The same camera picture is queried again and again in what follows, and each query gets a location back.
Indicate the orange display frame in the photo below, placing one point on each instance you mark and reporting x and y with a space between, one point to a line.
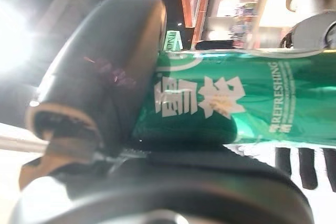
193 3

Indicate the green sign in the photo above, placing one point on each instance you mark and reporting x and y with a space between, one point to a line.
172 41

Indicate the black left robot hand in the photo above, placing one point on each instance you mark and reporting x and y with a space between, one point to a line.
105 77

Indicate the tall green beer can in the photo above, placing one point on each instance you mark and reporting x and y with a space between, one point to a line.
262 103

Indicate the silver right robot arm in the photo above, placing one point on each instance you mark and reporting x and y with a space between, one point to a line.
309 32

